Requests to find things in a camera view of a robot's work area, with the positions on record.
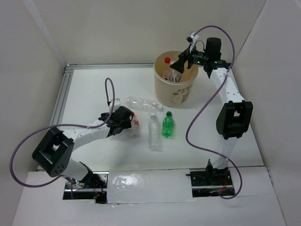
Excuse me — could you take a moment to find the aluminium frame rail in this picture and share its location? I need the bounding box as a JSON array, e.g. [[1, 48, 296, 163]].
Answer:
[[36, 67, 73, 171], [65, 64, 153, 70]]

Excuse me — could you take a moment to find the clear bottle white cap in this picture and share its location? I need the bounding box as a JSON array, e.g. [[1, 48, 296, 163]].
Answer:
[[148, 113, 161, 152]]

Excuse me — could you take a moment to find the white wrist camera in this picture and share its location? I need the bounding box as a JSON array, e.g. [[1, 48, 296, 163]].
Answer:
[[109, 98, 121, 111], [186, 32, 199, 52]]

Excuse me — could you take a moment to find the green plastic bottle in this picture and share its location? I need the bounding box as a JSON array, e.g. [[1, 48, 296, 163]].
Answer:
[[161, 111, 175, 138]]

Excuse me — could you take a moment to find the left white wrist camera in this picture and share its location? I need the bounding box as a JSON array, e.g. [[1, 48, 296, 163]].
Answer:
[[109, 98, 121, 111]]

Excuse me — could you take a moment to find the red cola label bottle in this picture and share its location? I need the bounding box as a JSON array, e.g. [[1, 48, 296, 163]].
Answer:
[[130, 113, 140, 137]]

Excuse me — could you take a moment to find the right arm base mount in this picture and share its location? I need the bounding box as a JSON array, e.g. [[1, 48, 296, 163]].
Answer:
[[185, 168, 236, 197]]

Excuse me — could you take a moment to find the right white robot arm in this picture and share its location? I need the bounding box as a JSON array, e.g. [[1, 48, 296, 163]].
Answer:
[[171, 34, 253, 185]]

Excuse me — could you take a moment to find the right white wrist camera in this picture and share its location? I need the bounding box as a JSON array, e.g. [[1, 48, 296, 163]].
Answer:
[[186, 32, 199, 52]]

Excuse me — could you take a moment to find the blue label clear bottle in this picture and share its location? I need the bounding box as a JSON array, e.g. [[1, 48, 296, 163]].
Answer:
[[167, 69, 182, 83]]

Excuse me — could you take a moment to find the aluminium frame rail back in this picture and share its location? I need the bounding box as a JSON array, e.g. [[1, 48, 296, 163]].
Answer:
[[65, 64, 153, 70]]

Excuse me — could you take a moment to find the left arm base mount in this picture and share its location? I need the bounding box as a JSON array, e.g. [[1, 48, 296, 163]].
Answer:
[[63, 171, 109, 204]]

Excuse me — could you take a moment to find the red cap red label bottle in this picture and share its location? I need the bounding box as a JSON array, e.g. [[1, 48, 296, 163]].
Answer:
[[162, 57, 171, 81]]

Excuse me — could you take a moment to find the beige paper bucket bin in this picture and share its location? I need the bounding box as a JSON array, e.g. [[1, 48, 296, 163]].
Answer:
[[153, 51, 198, 107]]

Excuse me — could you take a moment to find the crushed clear bottle blue-white cap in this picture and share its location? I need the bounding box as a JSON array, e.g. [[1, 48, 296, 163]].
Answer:
[[126, 97, 163, 113]]

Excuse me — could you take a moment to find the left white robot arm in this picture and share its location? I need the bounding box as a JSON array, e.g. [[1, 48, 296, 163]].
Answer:
[[32, 106, 133, 188]]

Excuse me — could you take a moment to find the aluminium frame rail left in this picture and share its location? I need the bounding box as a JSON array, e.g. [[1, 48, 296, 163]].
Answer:
[[36, 67, 73, 171]]

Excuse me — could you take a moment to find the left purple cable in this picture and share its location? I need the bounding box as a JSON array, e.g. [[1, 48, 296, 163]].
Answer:
[[9, 77, 116, 201]]

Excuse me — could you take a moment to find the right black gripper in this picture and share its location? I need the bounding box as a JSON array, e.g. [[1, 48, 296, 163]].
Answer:
[[170, 43, 209, 73]]

